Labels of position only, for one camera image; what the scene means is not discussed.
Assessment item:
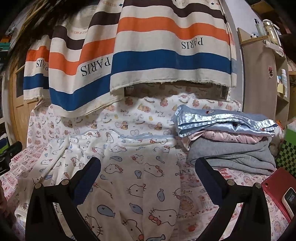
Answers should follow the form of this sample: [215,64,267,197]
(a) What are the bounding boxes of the white cartoon cat print pants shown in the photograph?
[15,130,180,240]

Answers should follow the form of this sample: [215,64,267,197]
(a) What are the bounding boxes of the white smartphone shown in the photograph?
[281,187,296,219]

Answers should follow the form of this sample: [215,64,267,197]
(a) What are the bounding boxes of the wooden glass-pane door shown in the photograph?
[9,63,38,149]

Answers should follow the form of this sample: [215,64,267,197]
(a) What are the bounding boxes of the grey folded sweatshirt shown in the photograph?
[187,137,276,175]

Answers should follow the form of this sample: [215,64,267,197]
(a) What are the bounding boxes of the green checkered box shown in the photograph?
[276,129,296,177]

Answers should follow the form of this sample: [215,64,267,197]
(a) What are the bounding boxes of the pink folded garment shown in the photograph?
[181,130,271,150]

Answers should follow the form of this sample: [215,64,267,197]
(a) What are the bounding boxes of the light blue satin-trim blanket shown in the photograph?
[171,105,278,138]

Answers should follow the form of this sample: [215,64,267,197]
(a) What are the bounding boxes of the striped Paris curtain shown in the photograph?
[23,1,237,118]

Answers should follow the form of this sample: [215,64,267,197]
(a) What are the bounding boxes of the white bear print quilt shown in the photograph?
[27,84,242,146]

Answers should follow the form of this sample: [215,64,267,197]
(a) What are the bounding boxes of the brown wooden cabinet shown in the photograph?
[237,28,290,123]

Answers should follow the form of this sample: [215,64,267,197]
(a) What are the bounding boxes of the pump bottle on cabinet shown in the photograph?
[254,19,265,37]

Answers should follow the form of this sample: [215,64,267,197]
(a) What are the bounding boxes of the glass jar on cabinet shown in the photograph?
[262,19,281,47]

